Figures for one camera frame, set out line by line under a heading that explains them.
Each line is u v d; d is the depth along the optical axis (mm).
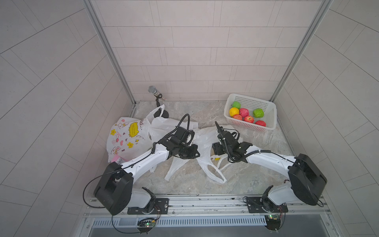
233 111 1028
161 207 709
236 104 1080
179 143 639
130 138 822
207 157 773
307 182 422
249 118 989
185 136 652
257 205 707
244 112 1020
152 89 852
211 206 727
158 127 889
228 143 642
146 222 653
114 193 401
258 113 1020
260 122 968
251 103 1084
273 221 680
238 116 1005
